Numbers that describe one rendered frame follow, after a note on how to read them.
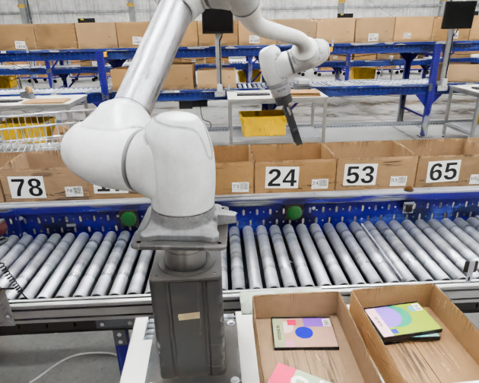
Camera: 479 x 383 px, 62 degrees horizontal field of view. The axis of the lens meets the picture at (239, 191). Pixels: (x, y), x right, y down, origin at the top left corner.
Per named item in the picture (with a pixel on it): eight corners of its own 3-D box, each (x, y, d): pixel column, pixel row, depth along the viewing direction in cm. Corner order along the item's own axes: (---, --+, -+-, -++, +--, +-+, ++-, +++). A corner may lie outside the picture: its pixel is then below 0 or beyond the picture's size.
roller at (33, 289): (17, 311, 144) (13, 299, 142) (67, 240, 192) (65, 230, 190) (30, 310, 144) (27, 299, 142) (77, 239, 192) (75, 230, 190)
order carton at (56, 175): (5, 204, 188) (-4, 169, 182) (32, 182, 215) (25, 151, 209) (90, 200, 190) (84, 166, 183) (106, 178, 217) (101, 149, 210)
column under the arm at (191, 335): (242, 388, 105) (239, 284, 93) (143, 395, 104) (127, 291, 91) (236, 321, 129) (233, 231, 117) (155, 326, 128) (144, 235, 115)
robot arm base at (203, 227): (236, 242, 91) (236, 221, 89) (139, 242, 91) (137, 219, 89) (236, 208, 108) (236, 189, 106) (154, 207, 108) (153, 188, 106)
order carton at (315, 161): (254, 194, 193) (254, 161, 186) (249, 174, 220) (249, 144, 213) (334, 191, 194) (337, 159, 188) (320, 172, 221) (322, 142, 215)
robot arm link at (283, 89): (269, 87, 170) (274, 100, 172) (290, 80, 169) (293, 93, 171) (267, 85, 178) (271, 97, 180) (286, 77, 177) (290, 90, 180)
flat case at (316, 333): (339, 351, 116) (339, 346, 116) (274, 352, 116) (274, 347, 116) (329, 319, 129) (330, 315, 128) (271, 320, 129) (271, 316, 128)
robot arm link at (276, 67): (266, 89, 170) (296, 77, 167) (253, 52, 164) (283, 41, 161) (267, 83, 180) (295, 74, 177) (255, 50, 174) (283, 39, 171)
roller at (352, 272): (354, 295, 148) (356, 284, 147) (321, 229, 196) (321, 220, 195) (367, 295, 149) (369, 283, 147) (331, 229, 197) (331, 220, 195)
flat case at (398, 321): (442, 332, 118) (442, 328, 118) (382, 341, 115) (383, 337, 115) (416, 304, 131) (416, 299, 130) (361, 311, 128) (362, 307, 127)
